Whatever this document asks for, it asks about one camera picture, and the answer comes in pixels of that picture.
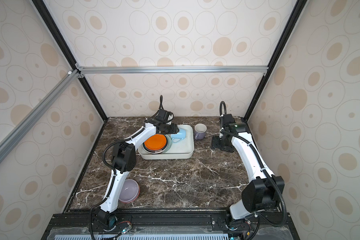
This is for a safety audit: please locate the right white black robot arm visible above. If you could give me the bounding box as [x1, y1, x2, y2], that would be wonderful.
[211, 101, 288, 229]

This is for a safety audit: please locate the white plate dark green rim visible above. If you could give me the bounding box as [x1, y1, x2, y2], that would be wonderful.
[142, 135, 172, 154]

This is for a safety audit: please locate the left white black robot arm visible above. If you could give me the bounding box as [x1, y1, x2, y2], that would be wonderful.
[89, 96, 179, 240]

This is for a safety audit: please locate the left slanted aluminium frame bar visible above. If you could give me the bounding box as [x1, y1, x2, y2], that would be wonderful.
[0, 70, 79, 164]

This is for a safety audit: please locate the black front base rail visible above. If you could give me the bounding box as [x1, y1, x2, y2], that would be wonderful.
[42, 209, 300, 240]

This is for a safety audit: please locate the purple bowl red rim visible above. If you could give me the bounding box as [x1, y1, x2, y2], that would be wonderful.
[119, 179, 140, 204]

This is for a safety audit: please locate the horizontal aluminium frame bar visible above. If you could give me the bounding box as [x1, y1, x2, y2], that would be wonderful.
[78, 66, 269, 74]

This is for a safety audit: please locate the light blue ceramic mug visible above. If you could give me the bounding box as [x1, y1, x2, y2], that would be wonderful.
[170, 128, 187, 144]

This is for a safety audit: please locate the white plastic bin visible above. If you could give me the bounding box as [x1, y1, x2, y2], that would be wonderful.
[138, 125, 195, 160]

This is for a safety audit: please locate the black plate orange rim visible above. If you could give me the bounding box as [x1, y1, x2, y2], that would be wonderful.
[144, 134, 168, 152]

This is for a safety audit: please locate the purple ceramic mug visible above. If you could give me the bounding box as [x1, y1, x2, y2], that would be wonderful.
[194, 124, 207, 140]

